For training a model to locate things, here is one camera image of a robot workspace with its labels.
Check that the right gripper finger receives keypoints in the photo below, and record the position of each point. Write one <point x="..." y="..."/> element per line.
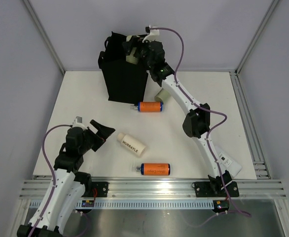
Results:
<point x="128" y="46"/>
<point x="135" y="40"/>

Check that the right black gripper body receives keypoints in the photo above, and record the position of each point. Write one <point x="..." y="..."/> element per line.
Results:
<point x="143" y="54"/>

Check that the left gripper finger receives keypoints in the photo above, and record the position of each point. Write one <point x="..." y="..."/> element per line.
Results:
<point x="99" y="139"/>
<point x="103" y="132"/>

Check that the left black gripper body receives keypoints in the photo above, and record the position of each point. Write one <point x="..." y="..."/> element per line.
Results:
<point x="89" y="136"/>

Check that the green bottle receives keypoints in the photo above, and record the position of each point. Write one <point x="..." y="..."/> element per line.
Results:
<point x="162" y="96"/>
<point x="132" y="58"/>

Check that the cream Murrayle bottle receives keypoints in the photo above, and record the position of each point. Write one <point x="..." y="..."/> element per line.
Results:
<point x="131" y="144"/>

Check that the orange blue pump bottle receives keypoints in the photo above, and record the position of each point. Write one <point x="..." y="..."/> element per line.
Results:
<point x="153" y="169"/>
<point x="147" y="107"/>

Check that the white translucent bottle grey cap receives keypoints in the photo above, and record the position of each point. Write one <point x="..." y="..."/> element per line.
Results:
<point x="228" y="163"/>

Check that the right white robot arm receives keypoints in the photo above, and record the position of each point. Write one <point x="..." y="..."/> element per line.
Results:
<point x="196" y="124"/>

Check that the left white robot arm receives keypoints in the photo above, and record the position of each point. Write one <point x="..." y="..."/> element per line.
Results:
<point x="67" y="184"/>

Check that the black canvas bag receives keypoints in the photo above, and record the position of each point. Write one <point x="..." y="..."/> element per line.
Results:
<point x="125" y="81"/>

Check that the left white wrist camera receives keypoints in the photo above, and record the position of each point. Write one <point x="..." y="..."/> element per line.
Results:
<point x="78" y="123"/>

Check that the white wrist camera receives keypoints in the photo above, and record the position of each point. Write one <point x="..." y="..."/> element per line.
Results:
<point x="78" y="123"/>
<point x="152" y="33"/>

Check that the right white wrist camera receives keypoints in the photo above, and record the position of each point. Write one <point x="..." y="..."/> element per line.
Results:
<point x="152" y="33"/>

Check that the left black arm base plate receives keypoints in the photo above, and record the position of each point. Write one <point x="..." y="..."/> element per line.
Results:
<point x="98" y="190"/>

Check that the aluminium front rail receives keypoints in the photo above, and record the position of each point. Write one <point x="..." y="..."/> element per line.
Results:
<point x="153" y="188"/>

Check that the white slotted cable duct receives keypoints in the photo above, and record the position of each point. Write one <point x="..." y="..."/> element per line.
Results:
<point x="145" y="204"/>

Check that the right aluminium frame post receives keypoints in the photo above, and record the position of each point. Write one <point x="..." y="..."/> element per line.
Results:
<point x="258" y="33"/>

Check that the aluminium frame post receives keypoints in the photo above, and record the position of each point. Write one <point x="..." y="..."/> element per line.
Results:
<point x="44" y="36"/>
<point x="258" y="33"/>

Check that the left aluminium frame post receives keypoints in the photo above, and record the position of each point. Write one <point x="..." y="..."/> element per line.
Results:
<point x="44" y="36"/>

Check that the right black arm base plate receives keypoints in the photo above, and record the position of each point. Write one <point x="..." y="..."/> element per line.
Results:
<point x="203" y="190"/>

